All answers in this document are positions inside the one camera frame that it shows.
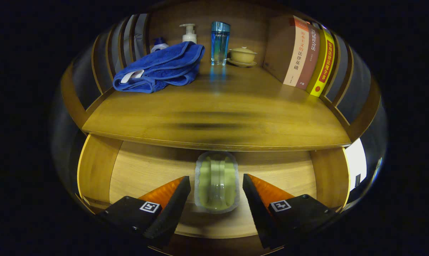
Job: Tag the yellow book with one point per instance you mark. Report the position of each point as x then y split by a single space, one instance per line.
324 64

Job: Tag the small white blue-capped bottle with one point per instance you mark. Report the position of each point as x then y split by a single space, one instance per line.
160 45

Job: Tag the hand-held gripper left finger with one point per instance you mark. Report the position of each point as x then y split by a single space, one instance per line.
171 213

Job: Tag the pale green item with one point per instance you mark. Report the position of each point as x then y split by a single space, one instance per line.
216 181

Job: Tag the white and orange book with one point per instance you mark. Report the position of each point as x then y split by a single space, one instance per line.
296 53

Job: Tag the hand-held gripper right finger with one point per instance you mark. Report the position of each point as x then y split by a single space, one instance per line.
260 213

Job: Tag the brown book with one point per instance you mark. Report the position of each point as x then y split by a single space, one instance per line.
311 57

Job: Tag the yellow lidded tea cup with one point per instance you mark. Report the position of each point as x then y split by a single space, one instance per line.
242 55

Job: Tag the tall blue glass bottle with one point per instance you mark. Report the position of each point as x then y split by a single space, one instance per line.
220 42

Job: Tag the wooden countertop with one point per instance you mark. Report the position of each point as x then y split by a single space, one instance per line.
236 106

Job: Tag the blue folded towel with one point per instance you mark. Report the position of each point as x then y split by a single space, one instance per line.
164 64

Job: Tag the white pump bottle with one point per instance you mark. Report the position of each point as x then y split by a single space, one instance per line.
189 35

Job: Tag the wooden drawer with black knob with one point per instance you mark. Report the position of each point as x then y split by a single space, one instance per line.
147 170

